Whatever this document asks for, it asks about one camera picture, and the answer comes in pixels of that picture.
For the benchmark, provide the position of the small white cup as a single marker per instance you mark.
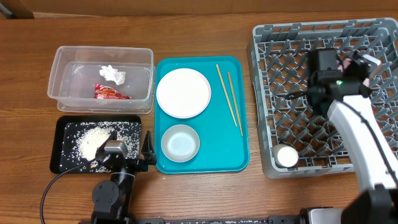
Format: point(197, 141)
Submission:
point(285, 156)

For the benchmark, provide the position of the pile of rice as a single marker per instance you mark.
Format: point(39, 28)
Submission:
point(82, 139)

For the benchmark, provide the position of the red snack wrapper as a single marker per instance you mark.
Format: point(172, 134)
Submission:
point(107, 93)

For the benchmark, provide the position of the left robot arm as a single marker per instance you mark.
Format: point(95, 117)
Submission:
point(112, 197)

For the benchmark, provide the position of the white tissue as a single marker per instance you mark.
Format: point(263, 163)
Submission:
point(112, 74)

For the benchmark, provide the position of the grey bowl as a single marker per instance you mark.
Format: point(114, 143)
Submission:
point(180, 143)

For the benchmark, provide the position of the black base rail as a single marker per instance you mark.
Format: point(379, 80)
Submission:
point(273, 219)

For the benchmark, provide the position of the large white plate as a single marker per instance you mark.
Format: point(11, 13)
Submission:
point(183, 93)

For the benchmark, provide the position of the black tray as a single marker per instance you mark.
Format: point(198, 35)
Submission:
point(61, 124)

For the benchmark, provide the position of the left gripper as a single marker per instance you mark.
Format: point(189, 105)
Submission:
point(148, 154)

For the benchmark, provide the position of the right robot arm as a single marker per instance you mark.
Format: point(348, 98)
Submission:
point(339, 90)

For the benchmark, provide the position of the clear plastic bin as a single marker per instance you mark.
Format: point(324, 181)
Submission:
point(76, 70)

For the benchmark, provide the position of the teal serving tray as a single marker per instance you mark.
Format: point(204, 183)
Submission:
point(222, 148)

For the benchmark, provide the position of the grey dishwasher rack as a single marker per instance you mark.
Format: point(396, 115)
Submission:
point(277, 55)

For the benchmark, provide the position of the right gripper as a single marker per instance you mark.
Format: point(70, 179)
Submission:
point(368, 91)

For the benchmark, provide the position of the wooden chopstick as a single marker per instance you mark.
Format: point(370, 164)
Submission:
point(235, 103)
point(226, 94)

